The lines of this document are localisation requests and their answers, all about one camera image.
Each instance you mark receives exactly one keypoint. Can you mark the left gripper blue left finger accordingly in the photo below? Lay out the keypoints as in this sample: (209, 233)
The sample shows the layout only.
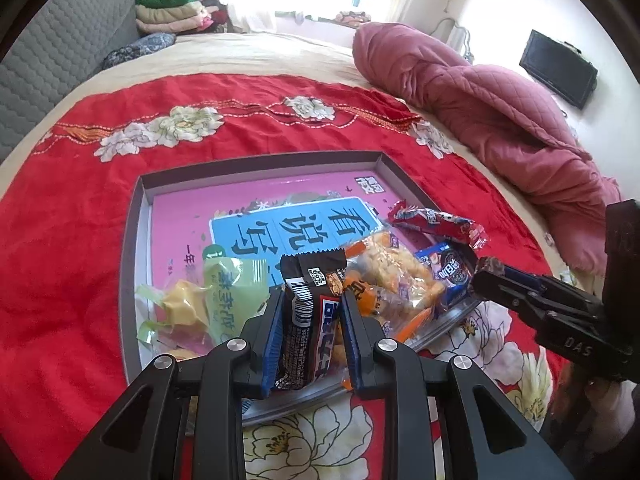
(264, 335)

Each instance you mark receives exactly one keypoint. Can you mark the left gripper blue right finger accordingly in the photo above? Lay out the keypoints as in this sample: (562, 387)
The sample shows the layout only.
(360, 335)

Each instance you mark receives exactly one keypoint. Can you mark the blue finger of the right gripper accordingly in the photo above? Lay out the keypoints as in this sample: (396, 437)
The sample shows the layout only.
(488, 282)
(540, 282)

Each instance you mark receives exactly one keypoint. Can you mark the black snickers bar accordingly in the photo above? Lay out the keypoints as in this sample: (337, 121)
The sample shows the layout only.
(314, 288)

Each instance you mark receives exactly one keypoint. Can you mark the orange clear biscuit bag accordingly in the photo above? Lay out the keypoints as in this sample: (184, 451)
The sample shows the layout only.
(391, 285)

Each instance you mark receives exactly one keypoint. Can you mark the green pastry packet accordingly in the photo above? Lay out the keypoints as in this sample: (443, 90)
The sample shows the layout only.
(188, 318)

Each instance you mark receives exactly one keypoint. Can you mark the blue oreo cookie packet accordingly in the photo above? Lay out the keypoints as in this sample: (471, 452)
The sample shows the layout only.
(447, 267)

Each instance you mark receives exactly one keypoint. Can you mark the red candy wrapper packet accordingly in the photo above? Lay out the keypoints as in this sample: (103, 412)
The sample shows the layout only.
(438, 223)

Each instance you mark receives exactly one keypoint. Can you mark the pink and blue book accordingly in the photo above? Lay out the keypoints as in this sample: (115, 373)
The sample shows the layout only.
(261, 215)

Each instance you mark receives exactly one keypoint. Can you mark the grey cardboard box tray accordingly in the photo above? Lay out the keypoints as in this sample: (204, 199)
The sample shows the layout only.
(134, 263)

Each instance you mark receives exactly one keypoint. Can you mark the pink quilted comforter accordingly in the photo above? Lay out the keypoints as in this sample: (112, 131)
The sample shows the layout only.
(511, 125)

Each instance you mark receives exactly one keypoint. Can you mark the red floral blanket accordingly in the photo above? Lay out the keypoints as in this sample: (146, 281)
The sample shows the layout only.
(63, 219)

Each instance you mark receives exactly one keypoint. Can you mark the black television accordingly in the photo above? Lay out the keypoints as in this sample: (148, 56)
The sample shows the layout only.
(560, 68)

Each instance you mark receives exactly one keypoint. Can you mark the dark blue patterned cushion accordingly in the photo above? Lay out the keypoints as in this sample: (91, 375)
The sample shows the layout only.
(141, 47)

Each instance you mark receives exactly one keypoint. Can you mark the stack of folded clothes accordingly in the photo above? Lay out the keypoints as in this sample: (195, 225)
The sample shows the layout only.
(182, 17)

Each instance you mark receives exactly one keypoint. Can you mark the grey quilted headboard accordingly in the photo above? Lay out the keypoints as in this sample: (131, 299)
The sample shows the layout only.
(64, 45)

